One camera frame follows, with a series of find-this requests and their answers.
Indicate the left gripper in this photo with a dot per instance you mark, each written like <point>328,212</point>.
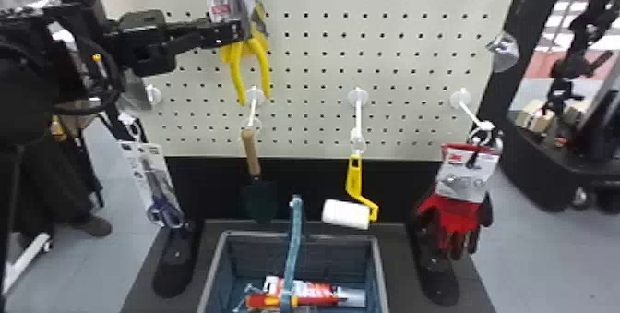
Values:
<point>147,50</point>

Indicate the yellow pliers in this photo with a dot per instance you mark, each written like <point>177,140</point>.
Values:
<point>237,65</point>

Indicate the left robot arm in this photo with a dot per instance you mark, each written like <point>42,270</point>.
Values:
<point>29,77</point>

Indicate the blue scissors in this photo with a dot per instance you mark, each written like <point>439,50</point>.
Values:
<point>156,186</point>

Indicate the white pegboard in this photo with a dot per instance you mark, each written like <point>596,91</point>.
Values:
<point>368,38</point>

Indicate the black trowel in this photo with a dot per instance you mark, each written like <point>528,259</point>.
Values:
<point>260,198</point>

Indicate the person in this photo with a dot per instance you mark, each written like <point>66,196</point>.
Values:
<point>53,184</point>

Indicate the blue basket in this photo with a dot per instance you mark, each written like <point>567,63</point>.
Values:
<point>293,237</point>

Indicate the yellow paint roller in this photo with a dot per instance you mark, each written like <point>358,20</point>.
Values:
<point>346,214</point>

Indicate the red screwdriver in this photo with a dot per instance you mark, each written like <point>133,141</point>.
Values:
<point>261,301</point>

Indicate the red tube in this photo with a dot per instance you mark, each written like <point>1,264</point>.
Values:
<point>315,291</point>

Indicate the red gloves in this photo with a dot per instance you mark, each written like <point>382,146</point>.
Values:
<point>450,218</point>

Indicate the black cart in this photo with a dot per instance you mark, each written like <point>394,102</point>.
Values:
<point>547,169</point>

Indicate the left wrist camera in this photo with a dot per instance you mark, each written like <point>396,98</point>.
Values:
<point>141,19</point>

